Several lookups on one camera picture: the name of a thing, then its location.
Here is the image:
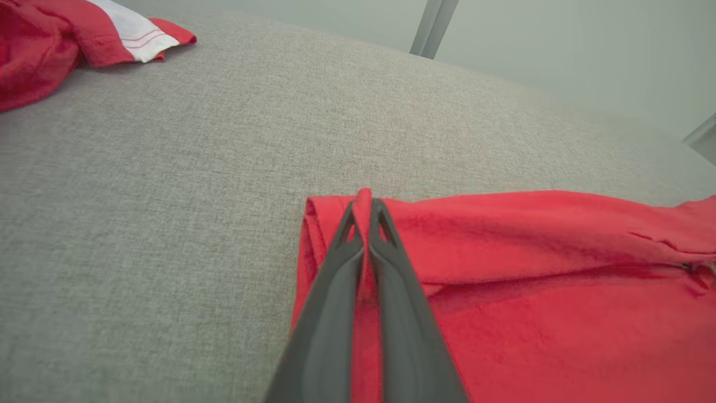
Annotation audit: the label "red shorts with white stripe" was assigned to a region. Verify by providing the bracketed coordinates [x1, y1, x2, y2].
[0, 0, 197, 113]

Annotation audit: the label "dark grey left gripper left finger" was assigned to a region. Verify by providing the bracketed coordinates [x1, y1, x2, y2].
[263, 201, 365, 403]

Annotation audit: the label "grey metal post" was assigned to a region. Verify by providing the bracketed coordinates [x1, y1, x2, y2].
[409, 0, 460, 60]

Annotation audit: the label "red shorts with zipper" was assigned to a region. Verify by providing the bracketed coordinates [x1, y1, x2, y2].
[288, 188, 716, 403]

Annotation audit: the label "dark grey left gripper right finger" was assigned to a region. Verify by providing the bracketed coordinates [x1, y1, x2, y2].
[369, 199, 469, 403]

